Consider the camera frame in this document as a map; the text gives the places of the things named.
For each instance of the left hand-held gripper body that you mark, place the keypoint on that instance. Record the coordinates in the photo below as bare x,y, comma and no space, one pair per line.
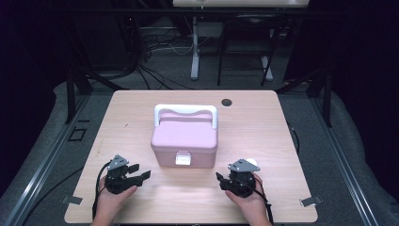
117,183

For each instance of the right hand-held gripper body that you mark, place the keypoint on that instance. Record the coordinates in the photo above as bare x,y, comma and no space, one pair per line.
241,183

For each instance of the pink storage box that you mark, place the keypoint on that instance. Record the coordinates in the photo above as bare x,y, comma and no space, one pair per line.
184,138

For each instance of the person's left hand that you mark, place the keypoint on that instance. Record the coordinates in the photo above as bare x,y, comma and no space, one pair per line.
108,202

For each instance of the person's right hand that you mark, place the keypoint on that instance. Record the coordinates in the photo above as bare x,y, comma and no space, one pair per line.
249,205

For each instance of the black table grommet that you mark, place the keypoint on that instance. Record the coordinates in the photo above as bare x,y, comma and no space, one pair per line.
226,102

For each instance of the white desk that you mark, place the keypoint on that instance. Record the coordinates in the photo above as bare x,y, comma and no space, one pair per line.
195,47

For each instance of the black chair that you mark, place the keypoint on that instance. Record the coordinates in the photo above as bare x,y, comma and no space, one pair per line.
244,23

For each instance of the grey table bracket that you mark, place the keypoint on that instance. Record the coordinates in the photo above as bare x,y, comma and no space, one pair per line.
71,200
310,201

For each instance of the aluminium floor rail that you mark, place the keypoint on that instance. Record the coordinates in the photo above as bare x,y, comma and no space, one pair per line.
345,169
40,169

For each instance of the black metal frame stand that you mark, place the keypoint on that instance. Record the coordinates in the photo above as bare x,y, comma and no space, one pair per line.
70,94
327,97

